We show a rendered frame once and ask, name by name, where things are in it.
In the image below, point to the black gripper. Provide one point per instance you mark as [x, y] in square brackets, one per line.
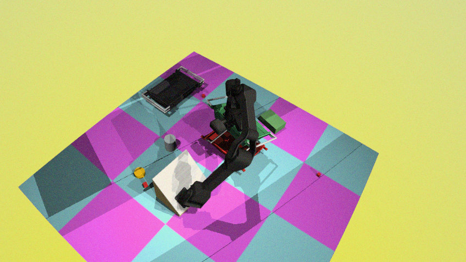
[219, 126]

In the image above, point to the yellow cylinder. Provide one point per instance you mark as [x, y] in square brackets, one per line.
[139, 172]

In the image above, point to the grey cylinder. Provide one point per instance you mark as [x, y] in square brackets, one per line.
[170, 142]

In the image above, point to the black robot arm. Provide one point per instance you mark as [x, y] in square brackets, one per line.
[239, 96]

